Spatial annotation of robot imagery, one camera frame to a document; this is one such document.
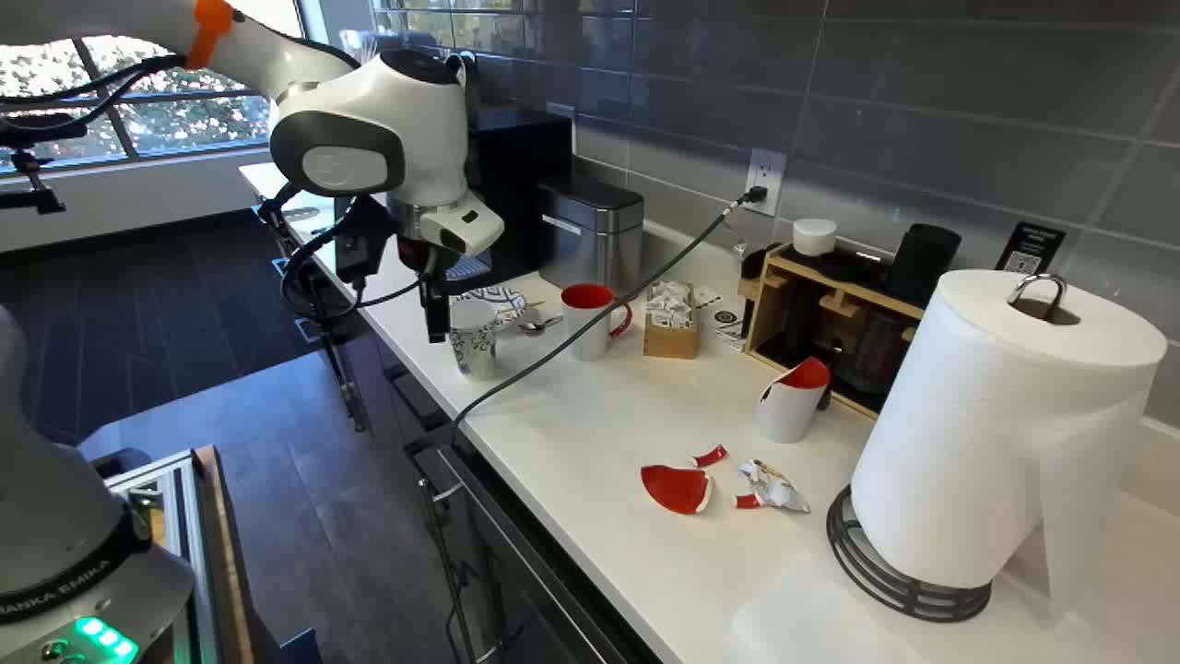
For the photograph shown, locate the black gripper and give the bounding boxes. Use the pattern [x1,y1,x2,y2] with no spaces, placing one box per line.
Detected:
[393,227,462,345]

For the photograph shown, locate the patterned paper cup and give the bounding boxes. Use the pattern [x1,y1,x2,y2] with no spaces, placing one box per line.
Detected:
[446,296,508,385]

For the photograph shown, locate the white mug red inside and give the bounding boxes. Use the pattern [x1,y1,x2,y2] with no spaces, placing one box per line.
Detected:
[558,281,639,361]

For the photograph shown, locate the black Keurig coffee machine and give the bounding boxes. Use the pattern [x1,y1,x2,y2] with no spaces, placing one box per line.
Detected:
[467,103,575,281]

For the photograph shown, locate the dark wood base cabinets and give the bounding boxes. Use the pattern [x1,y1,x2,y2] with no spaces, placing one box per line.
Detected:
[328,327,657,664]

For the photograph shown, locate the large red mug shard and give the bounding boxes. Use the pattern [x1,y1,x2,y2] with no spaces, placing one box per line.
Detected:
[639,460,716,519]

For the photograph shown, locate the wooden countertop organizer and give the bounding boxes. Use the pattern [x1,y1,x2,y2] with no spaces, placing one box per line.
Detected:
[742,240,931,417]

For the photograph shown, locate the broken white red mug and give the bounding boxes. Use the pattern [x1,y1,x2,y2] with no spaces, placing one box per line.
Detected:
[752,354,835,446]

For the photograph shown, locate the small white cup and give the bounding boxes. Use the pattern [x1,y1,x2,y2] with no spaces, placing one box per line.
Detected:
[789,213,839,257]

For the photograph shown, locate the black clamp stand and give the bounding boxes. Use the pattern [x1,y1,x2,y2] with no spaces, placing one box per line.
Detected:
[0,108,89,221]

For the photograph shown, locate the black canister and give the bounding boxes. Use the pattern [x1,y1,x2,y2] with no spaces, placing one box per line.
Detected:
[886,221,967,309]

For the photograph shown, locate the black paper towel holder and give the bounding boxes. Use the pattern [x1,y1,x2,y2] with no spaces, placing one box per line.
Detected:
[823,268,1085,628]

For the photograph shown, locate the white paper towel roll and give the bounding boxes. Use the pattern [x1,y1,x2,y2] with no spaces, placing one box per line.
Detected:
[848,264,1173,618]

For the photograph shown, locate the black card sign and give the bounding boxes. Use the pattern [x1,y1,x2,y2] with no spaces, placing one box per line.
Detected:
[990,219,1070,275]

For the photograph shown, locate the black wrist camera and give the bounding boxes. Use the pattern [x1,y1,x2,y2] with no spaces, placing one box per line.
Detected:
[333,197,401,289]

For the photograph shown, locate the black camera tripod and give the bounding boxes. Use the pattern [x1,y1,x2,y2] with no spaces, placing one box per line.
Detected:
[252,181,377,434]

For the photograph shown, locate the power cable with plug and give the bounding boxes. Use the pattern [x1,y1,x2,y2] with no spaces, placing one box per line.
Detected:
[401,181,770,455]

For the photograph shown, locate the aluminium robot stand frame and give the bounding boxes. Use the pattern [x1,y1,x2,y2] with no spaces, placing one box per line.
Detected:
[76,444,263,664]

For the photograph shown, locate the white wall outlet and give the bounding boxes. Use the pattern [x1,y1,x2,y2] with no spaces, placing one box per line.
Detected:
[742,143,789,213]

